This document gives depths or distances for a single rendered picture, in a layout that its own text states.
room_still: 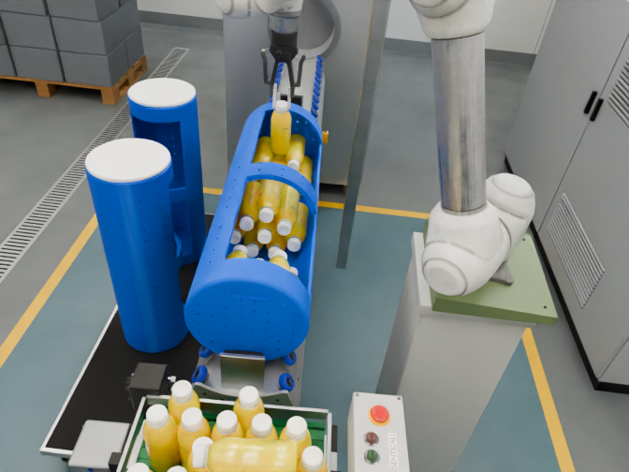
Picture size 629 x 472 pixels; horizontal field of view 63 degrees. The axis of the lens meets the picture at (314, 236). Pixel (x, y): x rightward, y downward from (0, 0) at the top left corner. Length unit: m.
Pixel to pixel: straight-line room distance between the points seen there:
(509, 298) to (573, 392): 1.38
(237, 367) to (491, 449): 1.48
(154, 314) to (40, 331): 0.77
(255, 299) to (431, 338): 0.61
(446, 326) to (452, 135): 0.61
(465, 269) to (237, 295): 0.50
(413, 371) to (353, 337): 0.99
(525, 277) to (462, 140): 0.57
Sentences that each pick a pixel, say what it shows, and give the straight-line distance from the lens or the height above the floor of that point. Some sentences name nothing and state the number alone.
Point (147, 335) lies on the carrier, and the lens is 2.28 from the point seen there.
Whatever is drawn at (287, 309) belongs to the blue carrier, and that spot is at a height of 1.15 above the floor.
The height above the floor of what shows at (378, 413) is 1.11.
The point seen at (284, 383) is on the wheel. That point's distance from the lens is 1.23.
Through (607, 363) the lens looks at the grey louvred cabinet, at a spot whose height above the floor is 0.20.
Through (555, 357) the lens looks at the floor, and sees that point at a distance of 2.90.
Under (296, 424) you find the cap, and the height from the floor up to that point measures 1.08.
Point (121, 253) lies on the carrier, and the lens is 1.97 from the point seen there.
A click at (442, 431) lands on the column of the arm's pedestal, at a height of 0.39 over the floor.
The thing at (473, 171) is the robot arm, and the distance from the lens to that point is 1.14.
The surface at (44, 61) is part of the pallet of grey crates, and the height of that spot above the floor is 0.31.
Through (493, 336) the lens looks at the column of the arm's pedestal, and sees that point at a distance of 1.56.
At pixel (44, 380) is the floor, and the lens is 2.60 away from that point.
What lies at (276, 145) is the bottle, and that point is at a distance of 1.71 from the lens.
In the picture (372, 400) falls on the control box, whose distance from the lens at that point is 1.08.
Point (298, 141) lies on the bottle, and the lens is 1.79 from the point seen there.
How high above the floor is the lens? 1.99
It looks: 39 degrees down
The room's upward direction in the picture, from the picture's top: 6 degrees clockwise
